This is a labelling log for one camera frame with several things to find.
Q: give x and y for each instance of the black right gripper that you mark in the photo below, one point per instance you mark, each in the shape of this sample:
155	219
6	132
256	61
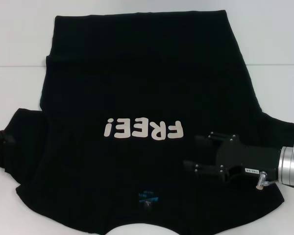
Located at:
250	157

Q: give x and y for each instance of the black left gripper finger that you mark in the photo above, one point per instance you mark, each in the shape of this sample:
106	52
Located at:
9	140

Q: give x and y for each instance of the black shirt with FREE! print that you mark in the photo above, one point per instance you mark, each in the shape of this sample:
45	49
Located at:
137	85

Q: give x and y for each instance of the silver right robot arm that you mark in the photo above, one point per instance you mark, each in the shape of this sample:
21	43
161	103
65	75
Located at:
286	164

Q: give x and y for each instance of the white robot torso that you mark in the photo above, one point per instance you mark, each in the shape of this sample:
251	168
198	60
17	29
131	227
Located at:
137	227

